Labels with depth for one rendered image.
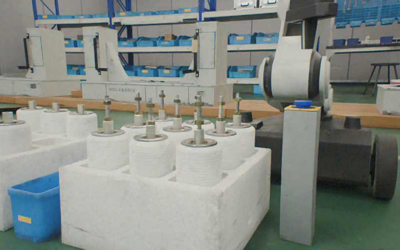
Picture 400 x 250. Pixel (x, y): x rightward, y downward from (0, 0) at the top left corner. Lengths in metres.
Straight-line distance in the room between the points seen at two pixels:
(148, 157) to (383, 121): 2.12
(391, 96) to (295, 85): 1.72
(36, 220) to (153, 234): 0.30
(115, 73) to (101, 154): 2.82
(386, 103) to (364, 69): 6.35
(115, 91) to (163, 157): 2.69
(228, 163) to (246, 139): 0.13
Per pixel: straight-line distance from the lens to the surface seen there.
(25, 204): 0.90
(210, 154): 0.64
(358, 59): 9.02
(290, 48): 1.07
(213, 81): 2.93
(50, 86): 4.08
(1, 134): 1.00
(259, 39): 5.50
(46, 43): 4.09
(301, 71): 1.01
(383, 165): 1.12
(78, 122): 1.14
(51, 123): 1.24
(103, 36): 3.62
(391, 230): 1.02
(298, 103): 0.78
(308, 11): 0.77
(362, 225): 1.01
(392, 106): 2.70
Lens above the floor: 0.40
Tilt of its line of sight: 10 degrees down
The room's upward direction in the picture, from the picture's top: straight up
